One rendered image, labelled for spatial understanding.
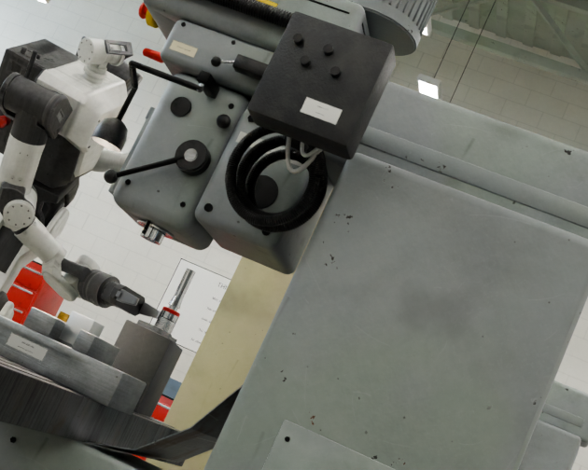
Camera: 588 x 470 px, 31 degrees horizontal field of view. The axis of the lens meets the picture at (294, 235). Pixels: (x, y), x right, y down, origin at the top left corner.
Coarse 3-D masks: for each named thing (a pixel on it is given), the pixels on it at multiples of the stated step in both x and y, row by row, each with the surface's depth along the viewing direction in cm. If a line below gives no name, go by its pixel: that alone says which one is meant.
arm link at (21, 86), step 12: (12, 84) 257; (24, 84) 258; (36, 84) 259; (12, 96) 257; (24, 96) 256; (36, 96) 256; (48, 96) 257; (12, 108) 259; (24, 108) 257; (36, 108) 256; (24, 120) 258; (36, 120) 258; (12, 132) 261; (24, 132) 259; (36, 132) 259; (36, 144) 261
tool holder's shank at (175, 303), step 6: (186, 270) 268; (192, 270) 267; (186, 276) 267; (192, 276) 268; (180, 282) 267; (186, 282) 267; (180, 288) 266; (186, 288) 267; (180, 294) 266; (174, 300) 265; (180, 300) 266; (174, 306) 265
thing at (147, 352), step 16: (128, 320) 250; (128, 336) 249; (144, 336) 249; (160, 336) 249; (128, 352) 248; (144, 352) 248; (160, 352) 248; (176, 352) 263; (128, 368) 247; (144, 368) 247; (160, 368) 250; (160, 384) 259; (144, 400) 248
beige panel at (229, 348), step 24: (240, 264) 401; (240, 288) 399; (264, 288) 397; (216, 312) 398; (240, 312) 396; (264, 312) 394; (216, 336) 395; (240, 336) 394; (264, 336) 392; (216, 360) 392; (240, 360) 391; (192, 384) 391; (216, 384) 390; (240, 384) 389; (192, 408) 389
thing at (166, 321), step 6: (162, 312) 264; (168, 312) 264; (162, 318) 264; (168, 318) 264; (174, 318) 264; (156, 324) 264; (162, 324) 263; (168, 324) 264; (174, 324) 265; (168, 330) 264
